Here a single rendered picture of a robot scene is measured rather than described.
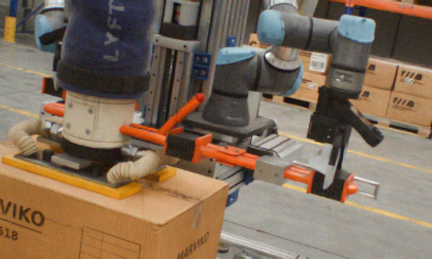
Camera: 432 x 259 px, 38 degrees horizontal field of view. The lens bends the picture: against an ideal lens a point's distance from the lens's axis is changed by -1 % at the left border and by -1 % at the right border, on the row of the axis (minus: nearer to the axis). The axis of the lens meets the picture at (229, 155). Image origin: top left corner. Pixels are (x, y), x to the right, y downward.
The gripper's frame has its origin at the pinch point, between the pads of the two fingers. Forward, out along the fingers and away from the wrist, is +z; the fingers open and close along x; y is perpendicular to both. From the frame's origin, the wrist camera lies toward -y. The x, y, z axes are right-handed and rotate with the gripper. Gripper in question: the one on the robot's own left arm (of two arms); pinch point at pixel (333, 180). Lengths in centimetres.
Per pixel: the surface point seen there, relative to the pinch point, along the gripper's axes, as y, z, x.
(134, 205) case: 39.6, 13.1, 15.1
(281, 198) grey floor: 84, 108, -305
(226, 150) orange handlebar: 25.2, -1.1, 1.9
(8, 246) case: 68, 31, 21
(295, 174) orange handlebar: 7.8, -0.1, 3.3
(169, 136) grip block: 38.2, -1.7, 5.3
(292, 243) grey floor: 52, 108, -225
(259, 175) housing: 15.9, 2.3, 3.5
